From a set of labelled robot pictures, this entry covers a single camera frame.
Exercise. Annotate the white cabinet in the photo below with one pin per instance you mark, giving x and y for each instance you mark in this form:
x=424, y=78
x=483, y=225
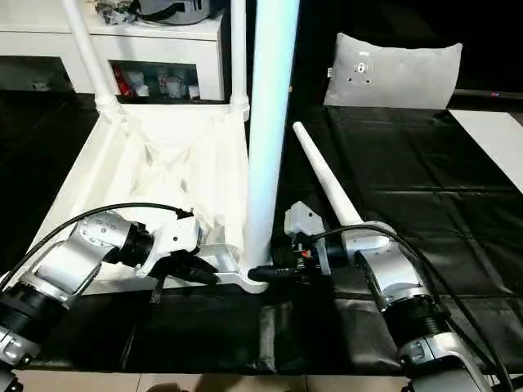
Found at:
x=41, y=45

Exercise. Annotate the white plastic table leg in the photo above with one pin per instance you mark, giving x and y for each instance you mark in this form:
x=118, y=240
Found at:
x=239, y=49
x=269, y=122
x=323, y=167
x=88, y=49

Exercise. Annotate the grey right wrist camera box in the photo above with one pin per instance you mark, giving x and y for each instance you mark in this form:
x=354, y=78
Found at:
x=304, y=218

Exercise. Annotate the black table mat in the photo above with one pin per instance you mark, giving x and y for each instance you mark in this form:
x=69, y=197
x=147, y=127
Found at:
x=408, y=183

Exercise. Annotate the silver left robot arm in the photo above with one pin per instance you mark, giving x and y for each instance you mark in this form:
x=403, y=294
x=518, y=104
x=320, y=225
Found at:
x=65, y=261

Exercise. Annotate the white cup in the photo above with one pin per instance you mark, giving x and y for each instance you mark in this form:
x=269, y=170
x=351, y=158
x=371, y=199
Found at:
x=142, y=90
x=175, y=85
x=194, y=92

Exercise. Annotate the grey bag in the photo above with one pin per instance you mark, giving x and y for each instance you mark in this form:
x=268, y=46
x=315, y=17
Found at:
x=180, y=10

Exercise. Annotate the white plastic table top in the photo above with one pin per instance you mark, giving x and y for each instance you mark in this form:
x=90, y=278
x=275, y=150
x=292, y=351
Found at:
x=102, y=163

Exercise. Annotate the grey cushion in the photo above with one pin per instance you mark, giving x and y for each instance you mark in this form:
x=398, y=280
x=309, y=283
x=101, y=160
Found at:
x=392, y=73

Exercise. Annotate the black sofa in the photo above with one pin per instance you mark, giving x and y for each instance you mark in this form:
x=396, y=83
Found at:
x=388, y=16

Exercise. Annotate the white low table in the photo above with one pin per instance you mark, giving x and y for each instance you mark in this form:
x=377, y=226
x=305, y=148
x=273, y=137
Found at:
x=490, y=134

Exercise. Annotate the thin black bar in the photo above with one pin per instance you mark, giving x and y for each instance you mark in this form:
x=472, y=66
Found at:
x=490, y=94

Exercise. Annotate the dark robot left foot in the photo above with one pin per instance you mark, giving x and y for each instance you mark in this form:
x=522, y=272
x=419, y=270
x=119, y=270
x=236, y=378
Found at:
x=165, y=387

